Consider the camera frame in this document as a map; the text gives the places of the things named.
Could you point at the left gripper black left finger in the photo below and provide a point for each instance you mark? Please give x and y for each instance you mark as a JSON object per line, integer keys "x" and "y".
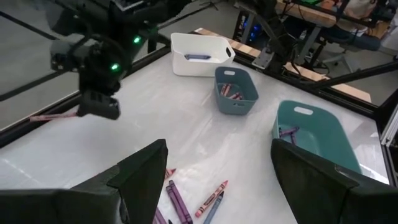
{"x": 136, "y": 186}

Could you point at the pink crayon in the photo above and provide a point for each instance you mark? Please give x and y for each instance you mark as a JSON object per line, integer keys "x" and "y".
{"x": 211, "y": 199}
{"x": 234, "y": 95}
{"x": 53, "y": 117}

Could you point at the person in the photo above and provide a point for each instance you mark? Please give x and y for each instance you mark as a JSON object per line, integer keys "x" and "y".
{"x": 357, "y": 34}

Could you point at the blue crayon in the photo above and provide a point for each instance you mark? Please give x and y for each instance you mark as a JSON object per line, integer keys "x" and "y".
{"x": 197, "y": 57}

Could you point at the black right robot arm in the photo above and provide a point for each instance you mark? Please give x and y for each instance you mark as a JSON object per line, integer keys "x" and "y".
{"x": 102, "y": 12}

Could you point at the small teal plastic bin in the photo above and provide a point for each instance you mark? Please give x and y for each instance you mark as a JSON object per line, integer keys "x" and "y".
{"x": 236, "y": 105}

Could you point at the white plastic bin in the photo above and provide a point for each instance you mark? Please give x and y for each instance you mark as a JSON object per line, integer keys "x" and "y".
{"x": 199, "y": 67}

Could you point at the black computer with blue lights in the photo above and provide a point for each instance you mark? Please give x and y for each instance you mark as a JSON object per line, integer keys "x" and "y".
{"x": 253, "y": 29}

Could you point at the grey desk with wooden top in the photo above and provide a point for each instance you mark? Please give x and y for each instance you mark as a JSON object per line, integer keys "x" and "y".
{"x": 306, "y": 12}

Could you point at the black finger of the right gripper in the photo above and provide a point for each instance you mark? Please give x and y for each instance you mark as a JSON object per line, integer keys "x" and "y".
{"x": 99, "y": 109}

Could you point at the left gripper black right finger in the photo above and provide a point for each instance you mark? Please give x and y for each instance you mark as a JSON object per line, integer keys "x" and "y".
{"x": 317, "y": 193}

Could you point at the large teal plastic bin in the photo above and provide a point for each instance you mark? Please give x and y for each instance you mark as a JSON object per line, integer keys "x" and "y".
{"x": 326, "y": 137}

